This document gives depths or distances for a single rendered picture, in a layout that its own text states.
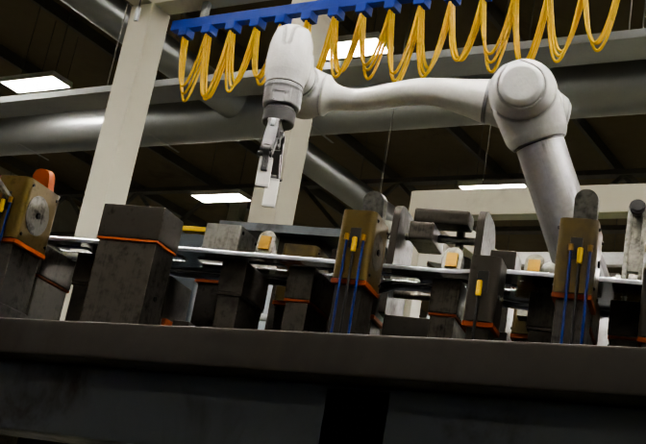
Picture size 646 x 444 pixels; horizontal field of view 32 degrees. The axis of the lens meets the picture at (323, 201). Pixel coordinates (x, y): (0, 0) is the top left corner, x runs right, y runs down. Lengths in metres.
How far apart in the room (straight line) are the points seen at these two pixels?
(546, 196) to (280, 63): 0.70
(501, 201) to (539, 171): 6.44
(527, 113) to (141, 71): 4.16
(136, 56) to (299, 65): 3.71
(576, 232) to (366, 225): 0.33
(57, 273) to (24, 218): 0.24
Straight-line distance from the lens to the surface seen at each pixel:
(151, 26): 6.33
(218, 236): 2.25
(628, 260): 2.09
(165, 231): 1.95
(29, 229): 2.06
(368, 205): 1.87
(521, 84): 2.26
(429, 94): 2.52
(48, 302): 2.24
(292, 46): 2.59
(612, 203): 8.40
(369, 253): 1.78
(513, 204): 8.67
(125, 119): 6.09
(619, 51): 10.15
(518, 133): 2.29
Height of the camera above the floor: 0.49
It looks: 18 degrees up
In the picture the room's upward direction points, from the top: 10 degrees clockwise
